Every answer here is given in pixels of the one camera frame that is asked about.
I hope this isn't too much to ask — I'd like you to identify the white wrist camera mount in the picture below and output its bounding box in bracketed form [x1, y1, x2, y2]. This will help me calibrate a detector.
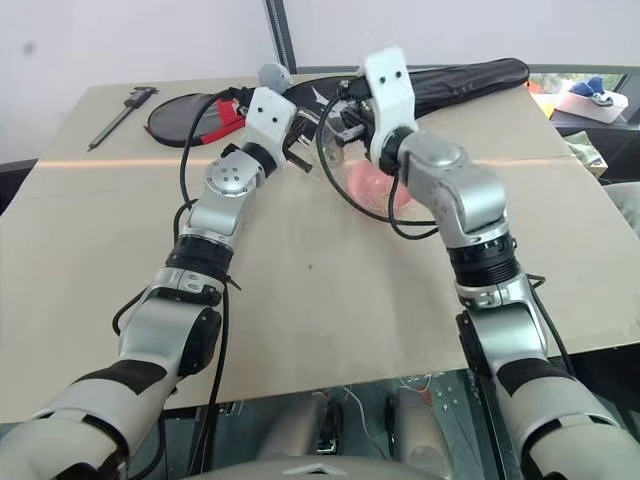
[363, 44, 419, 164]
[243, 87, 297, 169]

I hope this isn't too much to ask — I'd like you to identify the dark low furniture edge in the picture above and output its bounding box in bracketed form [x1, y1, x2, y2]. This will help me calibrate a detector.
[0, 158, 40, 217]

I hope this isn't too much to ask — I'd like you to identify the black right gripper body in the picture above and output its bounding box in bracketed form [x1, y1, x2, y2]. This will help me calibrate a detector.
[335, 74, 377, 112]

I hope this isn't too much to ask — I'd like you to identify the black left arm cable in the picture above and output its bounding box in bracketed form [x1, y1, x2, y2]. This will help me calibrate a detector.
[112, 87, 261, 441]

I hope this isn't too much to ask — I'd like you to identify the silver rounded robot leg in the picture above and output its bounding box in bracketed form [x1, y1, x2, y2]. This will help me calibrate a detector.
[258, 393, 332, 457]
[393, 387, 452, 480]

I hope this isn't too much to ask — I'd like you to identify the blue cloth item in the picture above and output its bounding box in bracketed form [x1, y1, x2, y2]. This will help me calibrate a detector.
[569, 74, 609, 99]

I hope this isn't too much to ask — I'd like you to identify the grey robot torso front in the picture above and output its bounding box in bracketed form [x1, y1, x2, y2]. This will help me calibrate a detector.
[199, 439, 437, 480]

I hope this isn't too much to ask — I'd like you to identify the clear glass bowl pink base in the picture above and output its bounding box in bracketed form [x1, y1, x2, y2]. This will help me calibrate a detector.
[317, 94, 417, 222]

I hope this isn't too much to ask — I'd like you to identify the white plastic box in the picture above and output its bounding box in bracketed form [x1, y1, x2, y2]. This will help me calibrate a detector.
[555, 79, 630, 126]

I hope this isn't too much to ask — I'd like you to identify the black vernier caliper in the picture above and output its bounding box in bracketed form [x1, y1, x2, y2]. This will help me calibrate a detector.
[87, 85, 160, 153]

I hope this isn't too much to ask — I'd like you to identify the long black fabric bag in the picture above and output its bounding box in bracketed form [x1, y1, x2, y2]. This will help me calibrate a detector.
[403, 57, 530, 119]

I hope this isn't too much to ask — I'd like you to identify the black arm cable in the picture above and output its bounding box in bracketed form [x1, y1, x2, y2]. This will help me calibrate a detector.
[112, 87, 261, 441]
[314, 89, 576, 381]

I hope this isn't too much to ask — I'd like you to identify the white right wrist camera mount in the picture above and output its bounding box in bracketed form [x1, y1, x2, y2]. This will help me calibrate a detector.
[363, 44, 419, 164]

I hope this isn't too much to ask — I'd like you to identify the brown cardboard sheet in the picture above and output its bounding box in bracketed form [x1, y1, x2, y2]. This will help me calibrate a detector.
[0, 74, 640, 412]

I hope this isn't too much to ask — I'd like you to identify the thin white wire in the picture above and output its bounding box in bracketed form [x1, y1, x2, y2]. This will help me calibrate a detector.
[343, 385, 387, 454]

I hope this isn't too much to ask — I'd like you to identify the black pouch with white logo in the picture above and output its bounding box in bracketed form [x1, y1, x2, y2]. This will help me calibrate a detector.
[287, 78, 352, 109]

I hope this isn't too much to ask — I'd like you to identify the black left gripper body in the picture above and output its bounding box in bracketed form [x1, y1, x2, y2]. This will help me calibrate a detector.
[283, 107, 316, 152]

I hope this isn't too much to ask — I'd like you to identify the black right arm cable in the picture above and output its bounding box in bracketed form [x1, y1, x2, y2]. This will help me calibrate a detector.
[314, 89, 576, 381]

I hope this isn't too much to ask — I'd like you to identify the green patterned cloth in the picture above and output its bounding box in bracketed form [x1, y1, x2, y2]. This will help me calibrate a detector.
[562, 129, 609, 181]

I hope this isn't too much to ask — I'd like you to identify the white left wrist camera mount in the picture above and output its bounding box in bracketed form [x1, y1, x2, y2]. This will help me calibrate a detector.
[243, 87, 297, 169]

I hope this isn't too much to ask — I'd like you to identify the dark side desk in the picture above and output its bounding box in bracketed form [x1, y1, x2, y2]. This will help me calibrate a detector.
[528, 62, 640, 182]

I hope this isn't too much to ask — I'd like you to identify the grey cushion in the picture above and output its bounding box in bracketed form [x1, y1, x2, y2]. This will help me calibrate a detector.
[603, 182, 640, 237]

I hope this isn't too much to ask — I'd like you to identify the grey metal pole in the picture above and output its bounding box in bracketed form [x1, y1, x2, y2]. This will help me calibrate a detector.
[264, 0, 297, 76]

